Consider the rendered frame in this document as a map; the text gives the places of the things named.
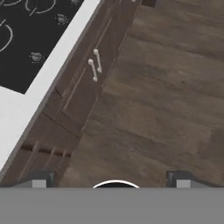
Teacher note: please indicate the dark brown drawer unit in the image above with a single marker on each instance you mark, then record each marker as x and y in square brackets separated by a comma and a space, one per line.
[43, 135]

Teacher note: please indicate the black round thing white rim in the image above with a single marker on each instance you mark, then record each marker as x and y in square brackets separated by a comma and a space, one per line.
[116, 185]

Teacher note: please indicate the black hob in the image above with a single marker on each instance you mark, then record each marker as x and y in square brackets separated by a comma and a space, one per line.
[26, 35]

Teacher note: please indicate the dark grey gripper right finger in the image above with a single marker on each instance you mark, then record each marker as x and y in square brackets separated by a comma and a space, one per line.
[178, 176]

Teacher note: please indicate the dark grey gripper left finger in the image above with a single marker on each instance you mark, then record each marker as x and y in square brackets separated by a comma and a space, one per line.
[40, 176]

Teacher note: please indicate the grey hob knob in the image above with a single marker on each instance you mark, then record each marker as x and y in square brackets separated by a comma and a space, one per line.
[75, 1]
[61, 19]
[36, 57]

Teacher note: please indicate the dark brown cupboard door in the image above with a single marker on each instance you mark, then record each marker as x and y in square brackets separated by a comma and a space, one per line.
[78, 102]
[116, 29]

